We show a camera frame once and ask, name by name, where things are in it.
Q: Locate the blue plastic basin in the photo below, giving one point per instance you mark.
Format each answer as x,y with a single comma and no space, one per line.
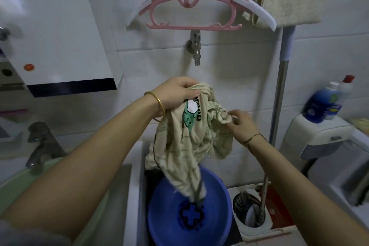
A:
164,205

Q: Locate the metal faucet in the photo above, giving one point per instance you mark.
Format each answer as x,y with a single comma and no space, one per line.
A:
43,142

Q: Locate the blue detergent bottle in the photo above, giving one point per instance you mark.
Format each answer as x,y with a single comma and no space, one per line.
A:
318,104

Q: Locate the person's right hand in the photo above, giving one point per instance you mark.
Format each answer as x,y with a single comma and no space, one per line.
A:
245,127

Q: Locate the person's right forearm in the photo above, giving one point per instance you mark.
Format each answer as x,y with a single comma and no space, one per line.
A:
302,196

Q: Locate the round metal cabinet knob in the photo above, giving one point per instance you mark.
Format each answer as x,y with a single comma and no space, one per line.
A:
3,34

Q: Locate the gold bangle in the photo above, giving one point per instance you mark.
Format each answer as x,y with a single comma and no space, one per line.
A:
160,104

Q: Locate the light green plastic basin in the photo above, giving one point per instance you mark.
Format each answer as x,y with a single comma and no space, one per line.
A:
11,179

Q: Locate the white ceramic sink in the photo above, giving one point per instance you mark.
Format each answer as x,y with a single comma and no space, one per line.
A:
128,196

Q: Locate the small metal wall tap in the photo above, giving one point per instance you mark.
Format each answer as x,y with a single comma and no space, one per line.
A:
195,44

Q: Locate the person's left hand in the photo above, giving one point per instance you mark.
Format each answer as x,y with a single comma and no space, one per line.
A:
173,93

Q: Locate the red oval sticker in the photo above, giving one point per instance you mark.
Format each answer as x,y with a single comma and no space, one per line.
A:
28,67

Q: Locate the person's grey patterned shirt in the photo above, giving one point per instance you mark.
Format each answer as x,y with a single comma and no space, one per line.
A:
26,235

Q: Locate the white wall cabinet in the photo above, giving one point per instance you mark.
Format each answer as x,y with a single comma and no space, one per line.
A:
57,23

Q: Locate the grey mop head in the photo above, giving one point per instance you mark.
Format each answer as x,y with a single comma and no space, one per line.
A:
245,205

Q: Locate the white paper dispenser box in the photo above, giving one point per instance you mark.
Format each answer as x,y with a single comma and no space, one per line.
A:
311,136

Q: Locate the white washing machine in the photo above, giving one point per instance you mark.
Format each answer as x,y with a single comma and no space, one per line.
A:
346,173

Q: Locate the white bottle red cap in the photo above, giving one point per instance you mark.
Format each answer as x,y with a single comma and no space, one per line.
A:
344,90

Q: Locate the red bucket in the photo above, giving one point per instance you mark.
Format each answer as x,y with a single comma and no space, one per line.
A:
276,205

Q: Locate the cream leaf-patterned clothes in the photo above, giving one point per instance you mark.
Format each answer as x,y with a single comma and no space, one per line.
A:
184,145

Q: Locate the person's left forearm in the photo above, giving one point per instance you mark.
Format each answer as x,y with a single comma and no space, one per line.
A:
80,173

